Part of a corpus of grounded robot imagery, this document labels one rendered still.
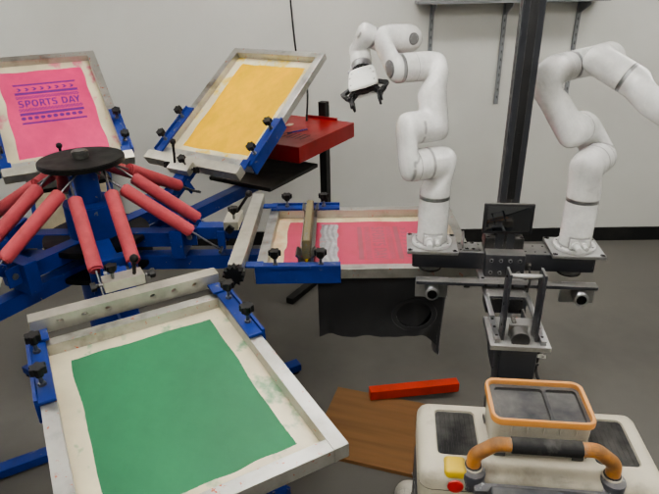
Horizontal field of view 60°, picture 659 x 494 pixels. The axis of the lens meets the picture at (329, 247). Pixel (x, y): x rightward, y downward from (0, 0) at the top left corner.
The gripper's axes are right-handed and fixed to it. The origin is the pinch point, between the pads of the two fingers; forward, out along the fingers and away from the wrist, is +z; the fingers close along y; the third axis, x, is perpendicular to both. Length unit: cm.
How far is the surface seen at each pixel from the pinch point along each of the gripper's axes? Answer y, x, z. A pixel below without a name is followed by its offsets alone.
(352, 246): -22, 49, 23
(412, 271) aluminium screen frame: 1, 40, 44
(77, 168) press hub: -103, -15, 5
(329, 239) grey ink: -31, 49, 17
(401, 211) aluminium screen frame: -4, 69, -2
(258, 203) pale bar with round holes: -60, 43, -6
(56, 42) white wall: -215, 49, -191
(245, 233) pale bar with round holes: -57, 27, 20
